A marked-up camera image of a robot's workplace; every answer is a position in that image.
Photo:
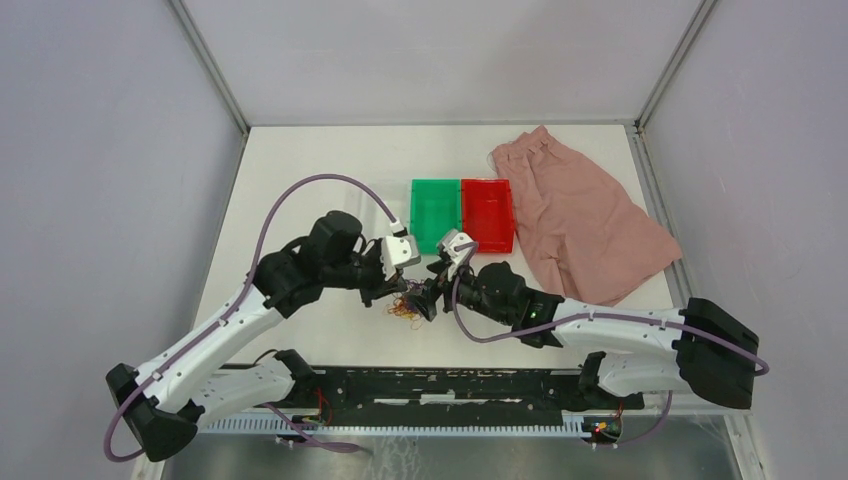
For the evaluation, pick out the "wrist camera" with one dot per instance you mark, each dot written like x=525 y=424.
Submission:
x=398 y=253
x=458 y=248

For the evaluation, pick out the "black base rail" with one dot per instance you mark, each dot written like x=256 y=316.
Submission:
x=444 y=397

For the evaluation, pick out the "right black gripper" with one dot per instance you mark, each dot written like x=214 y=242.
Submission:
x=435 y=287

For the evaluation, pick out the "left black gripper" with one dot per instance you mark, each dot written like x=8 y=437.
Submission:
x=382 y=286

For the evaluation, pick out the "red plastic bin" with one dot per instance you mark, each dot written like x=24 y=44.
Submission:
x=487 y=214

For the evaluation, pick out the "green plastic bin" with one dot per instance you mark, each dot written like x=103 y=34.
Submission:
x=435 y=209

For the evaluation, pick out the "white slotted cable duct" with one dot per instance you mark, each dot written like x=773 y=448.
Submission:
x=268 y=423

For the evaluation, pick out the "pink cloth shorts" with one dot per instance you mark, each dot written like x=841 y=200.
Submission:
x=581 y=234

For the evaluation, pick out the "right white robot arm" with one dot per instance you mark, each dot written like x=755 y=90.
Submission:
x=699 y=349

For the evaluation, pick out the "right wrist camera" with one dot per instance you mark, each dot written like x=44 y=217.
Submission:
x=458 y=248

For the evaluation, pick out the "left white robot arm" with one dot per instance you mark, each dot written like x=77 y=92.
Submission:
x=167 y=400

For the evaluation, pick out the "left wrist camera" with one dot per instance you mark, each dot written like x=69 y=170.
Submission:
x=398 y=253

